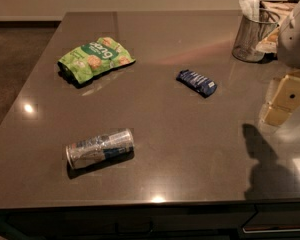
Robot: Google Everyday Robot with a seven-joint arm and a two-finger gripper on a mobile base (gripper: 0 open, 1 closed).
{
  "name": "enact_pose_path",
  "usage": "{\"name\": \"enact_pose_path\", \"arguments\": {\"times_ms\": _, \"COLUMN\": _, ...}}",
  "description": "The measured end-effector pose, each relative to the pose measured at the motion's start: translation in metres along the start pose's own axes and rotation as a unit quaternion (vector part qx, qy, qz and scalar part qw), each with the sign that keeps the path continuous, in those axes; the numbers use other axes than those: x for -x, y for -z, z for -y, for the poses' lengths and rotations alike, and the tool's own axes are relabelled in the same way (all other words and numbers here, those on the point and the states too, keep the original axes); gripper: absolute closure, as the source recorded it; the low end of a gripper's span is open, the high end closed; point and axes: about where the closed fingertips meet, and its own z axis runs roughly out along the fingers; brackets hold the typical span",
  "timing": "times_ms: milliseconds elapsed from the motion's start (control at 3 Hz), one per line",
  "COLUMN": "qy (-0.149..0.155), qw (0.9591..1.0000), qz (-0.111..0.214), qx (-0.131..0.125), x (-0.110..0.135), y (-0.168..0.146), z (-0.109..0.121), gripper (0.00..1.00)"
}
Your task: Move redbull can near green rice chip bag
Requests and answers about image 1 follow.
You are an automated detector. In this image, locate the white napkin in cup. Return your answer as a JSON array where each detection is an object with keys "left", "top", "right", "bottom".
[{"left": 239, "top": 0, "right": 260, "bottom": 21}]

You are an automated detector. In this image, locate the metal mesh cup holder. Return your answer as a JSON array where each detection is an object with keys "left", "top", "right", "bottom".
[{"left": 232, "top": 8, "right": 277, "bottom": 63}]

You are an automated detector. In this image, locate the drawer with metal handle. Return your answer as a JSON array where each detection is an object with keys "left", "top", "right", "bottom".
[{"left": 242, "top": 203, "right": 300, "bottom": 234}]

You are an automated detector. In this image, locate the silver blue redbull can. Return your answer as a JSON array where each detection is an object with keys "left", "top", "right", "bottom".
[{"left": 66, "top": 129, "right": 134, "bottom": 169}]

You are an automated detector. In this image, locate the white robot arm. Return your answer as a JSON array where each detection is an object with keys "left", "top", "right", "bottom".
[{"left": 260, "top": 1, "right": 300, "bottom": 126}]

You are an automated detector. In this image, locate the dark blue snack bar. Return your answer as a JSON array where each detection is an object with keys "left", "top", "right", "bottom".
[{"left": 176, "top": 70, "right": 217, "bottom": 98}]

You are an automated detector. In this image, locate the cardboard snack box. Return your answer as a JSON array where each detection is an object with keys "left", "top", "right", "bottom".
[{"left": 256, "top": 1, "right": 296, "bottom": 53}]

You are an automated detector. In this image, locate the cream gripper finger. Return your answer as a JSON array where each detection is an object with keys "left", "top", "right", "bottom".
[{"left": 260, "top": 70, "right": 300, "bottom": 126}]

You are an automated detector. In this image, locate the green rice chip bag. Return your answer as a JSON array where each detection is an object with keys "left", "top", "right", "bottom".
[{"left": 58, "top": 37, "right": 135, "bottom": 85}]

